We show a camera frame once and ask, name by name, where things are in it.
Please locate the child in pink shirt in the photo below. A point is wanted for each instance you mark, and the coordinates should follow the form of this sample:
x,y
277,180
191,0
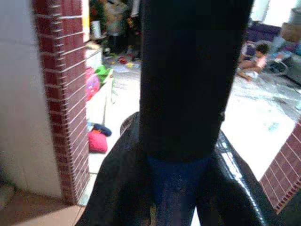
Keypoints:
x,y
257,60

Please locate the purple sofa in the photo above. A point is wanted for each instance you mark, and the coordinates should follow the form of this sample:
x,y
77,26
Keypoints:
x,y
263,33

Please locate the white bucket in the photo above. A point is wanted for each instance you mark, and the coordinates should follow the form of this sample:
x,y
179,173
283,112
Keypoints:
x,y
96,28

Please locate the red tiled brick pillar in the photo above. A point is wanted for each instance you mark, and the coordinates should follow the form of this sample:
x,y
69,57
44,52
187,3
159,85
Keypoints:
x,y
284,169

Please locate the pink toy ball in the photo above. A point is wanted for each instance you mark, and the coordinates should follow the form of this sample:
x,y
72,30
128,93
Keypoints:
x,y
91,83

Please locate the white patterned floor sheet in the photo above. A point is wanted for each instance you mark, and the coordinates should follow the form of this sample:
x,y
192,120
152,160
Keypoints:
x,y
261,96

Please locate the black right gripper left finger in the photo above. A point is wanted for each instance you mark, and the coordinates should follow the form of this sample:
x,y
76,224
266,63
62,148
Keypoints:
x,y
117,183

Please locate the dark blue plush toy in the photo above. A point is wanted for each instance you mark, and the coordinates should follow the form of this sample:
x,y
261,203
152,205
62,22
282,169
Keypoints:
x,y
103,129

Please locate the red floor toy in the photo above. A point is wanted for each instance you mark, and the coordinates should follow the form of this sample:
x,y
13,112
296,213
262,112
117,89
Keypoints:
x,y
122,60

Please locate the baby bouncer seat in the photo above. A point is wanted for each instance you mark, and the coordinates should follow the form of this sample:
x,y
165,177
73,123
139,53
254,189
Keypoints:
x,y
277,66

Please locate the white toy storage box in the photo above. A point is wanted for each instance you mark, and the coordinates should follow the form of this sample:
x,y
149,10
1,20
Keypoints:
x,y
98,106

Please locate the pink knitted cushion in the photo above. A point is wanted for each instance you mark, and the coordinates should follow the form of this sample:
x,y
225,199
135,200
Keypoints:
x,y
97,142

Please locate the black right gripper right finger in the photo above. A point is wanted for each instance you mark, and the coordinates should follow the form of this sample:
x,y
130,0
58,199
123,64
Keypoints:
x,y
230,193

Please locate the green plastic toy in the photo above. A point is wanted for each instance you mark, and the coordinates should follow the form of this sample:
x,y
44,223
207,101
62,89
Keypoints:
x,y
103,71

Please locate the brown cardboard box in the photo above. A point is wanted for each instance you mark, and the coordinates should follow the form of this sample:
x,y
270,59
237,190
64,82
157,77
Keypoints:
x,y
291,31

